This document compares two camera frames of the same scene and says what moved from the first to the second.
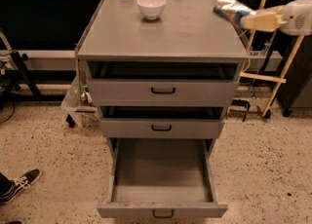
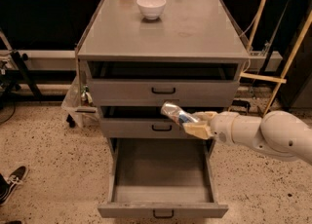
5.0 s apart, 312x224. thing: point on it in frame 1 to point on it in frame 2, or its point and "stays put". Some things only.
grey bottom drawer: (162, 177) stays put
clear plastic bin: (79, 105) stays put
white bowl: (151, 6) stays put
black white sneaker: (21, 184) to (8, 186)
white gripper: (298, 18) to (221, 127)
